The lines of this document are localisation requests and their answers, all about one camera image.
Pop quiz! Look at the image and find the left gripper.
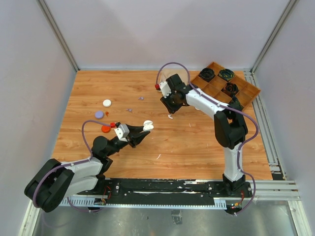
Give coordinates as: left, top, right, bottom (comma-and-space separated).
106, 124, 150, 157

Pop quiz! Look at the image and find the white earbud charging case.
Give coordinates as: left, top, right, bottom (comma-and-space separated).
143, 120, 154, 131

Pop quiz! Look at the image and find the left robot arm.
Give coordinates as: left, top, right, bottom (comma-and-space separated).
24, 120, 154, 213

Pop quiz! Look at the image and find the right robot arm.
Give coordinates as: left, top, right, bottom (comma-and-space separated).
155, 74, 248, 197

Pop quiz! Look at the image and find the orange round case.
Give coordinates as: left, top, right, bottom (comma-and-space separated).
101, 125, 111, 133

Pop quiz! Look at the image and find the purple round case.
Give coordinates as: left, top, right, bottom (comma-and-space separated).
94, 111, 104, 119

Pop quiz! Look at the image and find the white round case far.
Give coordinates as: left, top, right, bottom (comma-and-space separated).
102, 99, 112, 108

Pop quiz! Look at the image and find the beige folded cloth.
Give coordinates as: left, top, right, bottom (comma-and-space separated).
156, 69, 189, 91

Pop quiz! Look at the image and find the dark rolled sock top-left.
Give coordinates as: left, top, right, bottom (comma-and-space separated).
198, 68, 216, 83

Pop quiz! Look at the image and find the wooden compartment tray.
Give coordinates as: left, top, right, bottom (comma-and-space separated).
191, 62, 260, 110

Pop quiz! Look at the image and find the dark rolled sock middle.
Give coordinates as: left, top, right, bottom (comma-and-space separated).
221, 82, 239, 97

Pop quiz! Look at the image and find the dark rolled sock bottom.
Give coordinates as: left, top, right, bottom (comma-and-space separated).
229, 96, 244, 111

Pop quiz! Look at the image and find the dark rolled sock top-right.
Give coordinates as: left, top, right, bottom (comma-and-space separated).
218, 69, 235, 82

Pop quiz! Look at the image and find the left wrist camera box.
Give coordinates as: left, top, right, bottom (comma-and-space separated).
114, 124, 130, 142

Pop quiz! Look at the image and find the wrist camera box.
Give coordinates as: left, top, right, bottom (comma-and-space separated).
114, 124, 130, 142
155, 81, 172, 98

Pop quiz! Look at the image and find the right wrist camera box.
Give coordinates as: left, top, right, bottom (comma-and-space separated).
155, 81, 172, 98

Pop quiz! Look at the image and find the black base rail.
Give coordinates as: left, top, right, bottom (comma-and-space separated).
78, 178, 252, 207

